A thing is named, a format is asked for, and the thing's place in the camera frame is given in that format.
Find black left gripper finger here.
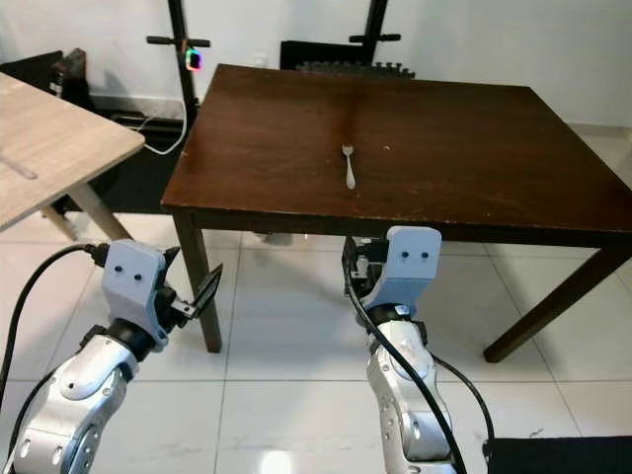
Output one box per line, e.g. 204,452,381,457
184,263,225,319

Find silver metal fork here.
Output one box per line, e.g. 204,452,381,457
341,144,358,191

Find large black floor mat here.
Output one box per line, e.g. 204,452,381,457
104,117,191,214

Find dark brown wooden table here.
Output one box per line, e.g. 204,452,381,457
160,63,632,364

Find light wooden table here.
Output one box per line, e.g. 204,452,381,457
0,73,147,234

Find black foam puzzle mats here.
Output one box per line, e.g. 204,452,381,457
277,39,417,79

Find black slanted stand pole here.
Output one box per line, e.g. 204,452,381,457
348,0,404,66

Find red and black case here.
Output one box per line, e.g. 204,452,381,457
53,48,92,102

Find small black floor mat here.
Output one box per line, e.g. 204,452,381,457
483,435,632,474

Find black bag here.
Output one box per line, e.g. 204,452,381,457
0,61,58,92

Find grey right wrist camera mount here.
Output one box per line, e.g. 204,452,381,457
369,226,443,314

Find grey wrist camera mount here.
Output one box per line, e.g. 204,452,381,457
100,239,172,344
369,226,443,314

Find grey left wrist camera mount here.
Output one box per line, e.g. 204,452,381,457
100,239,172,344

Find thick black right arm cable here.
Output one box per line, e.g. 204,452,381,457
342,252,467,474

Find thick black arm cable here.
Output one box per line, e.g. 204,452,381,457
342,252,467,474
0,243,112,474

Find white power cable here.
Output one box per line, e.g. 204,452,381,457
141,111,191,158

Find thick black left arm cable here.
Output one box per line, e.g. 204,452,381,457
0,243,112,474

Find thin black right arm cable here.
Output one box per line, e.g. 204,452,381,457
430,351,497,445

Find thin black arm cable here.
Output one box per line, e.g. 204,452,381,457
430,351,497,445
5,355,95,474

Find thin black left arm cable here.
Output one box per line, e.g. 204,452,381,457
5,355,95,474

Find black stand with handle bar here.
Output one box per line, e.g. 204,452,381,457
145,0,215,154

